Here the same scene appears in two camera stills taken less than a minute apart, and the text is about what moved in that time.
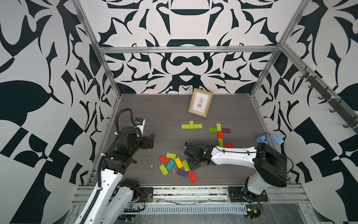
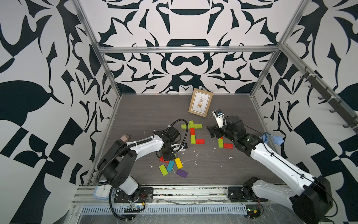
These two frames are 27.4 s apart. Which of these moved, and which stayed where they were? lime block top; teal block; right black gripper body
Moved: right black gripper body
Stayed: lime block top; teal block
